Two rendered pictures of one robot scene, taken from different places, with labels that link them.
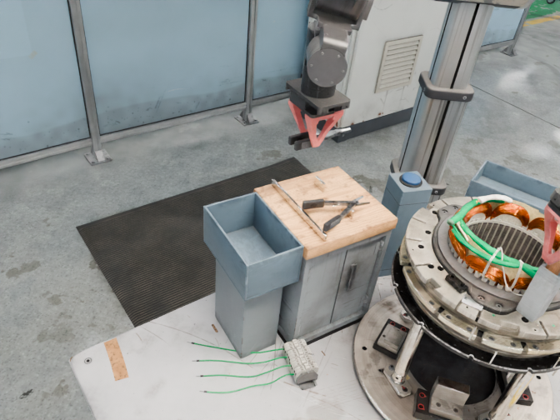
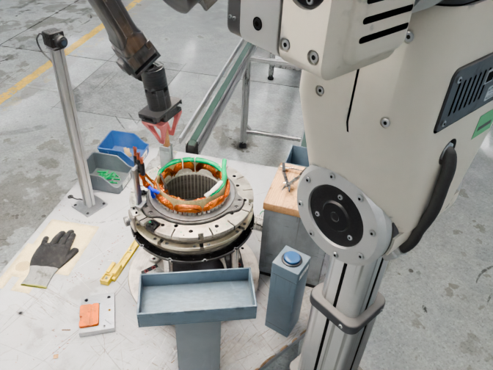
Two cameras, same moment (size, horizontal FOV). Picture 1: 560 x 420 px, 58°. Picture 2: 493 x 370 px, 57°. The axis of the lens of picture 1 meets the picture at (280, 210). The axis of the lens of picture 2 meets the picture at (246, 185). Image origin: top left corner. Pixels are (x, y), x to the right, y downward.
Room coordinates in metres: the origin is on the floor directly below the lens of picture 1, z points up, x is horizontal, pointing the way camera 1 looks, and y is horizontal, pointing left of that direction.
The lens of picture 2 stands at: (1.42, -0.86, 1.85)
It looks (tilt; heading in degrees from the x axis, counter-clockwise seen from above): 38 degrees down; 140
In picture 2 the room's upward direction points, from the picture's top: 3 degrees clockwise
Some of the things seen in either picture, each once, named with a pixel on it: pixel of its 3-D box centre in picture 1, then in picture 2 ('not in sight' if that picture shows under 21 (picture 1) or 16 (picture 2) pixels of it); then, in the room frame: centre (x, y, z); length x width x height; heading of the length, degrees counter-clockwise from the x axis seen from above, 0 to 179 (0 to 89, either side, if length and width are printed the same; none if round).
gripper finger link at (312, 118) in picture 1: (314, 119); not in sight; (0.78, -0.04, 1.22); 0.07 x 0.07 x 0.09; 35
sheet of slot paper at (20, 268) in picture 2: not in sight; (50, 254); (0.30, -0.69, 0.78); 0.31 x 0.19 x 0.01; 130
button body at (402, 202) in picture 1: (397, 226); (286, 293); (0.91, -0.27, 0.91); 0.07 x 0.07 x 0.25; 20
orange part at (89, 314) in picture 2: not in sight; (89, 315); (0.60, -0.69, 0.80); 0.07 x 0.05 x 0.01; 155
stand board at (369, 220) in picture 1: (323, 207); (304, 191); (0.75, -0.08, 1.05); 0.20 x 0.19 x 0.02; 125
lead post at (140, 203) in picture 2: not in sight; (139, 189); (0.60, -0.50, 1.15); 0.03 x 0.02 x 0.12; 116
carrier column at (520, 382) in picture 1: (516, 387); not in sight; (0.51, -0.43, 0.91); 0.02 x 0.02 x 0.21
